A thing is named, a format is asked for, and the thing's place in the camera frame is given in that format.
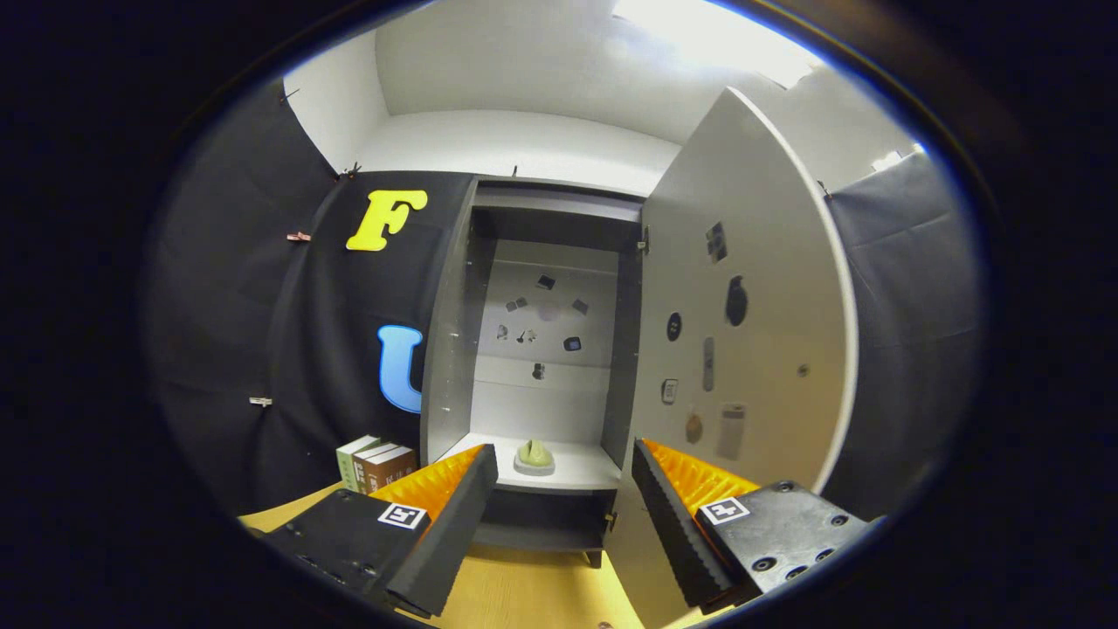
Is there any long ceiling light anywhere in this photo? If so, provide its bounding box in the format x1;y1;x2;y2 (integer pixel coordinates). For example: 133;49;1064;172
611;0;826;88

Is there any grey cabinet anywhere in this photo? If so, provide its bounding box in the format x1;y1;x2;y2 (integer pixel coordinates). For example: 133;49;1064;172
419;175;652;569

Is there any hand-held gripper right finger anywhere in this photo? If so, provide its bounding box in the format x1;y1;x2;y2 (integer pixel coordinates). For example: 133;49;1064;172
631;439;874;612

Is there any black backdrop cloth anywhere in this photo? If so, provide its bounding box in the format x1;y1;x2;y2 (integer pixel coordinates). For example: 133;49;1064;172
144;79;988;525

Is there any green book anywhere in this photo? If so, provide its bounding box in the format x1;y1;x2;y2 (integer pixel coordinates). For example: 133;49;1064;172
336;435;381;494

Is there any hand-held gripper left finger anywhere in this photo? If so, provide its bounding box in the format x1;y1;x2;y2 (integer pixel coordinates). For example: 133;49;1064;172
259;443;500;619

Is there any green object with grey base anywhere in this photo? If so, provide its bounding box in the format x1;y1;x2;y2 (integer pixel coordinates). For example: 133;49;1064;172
513;439;556;477

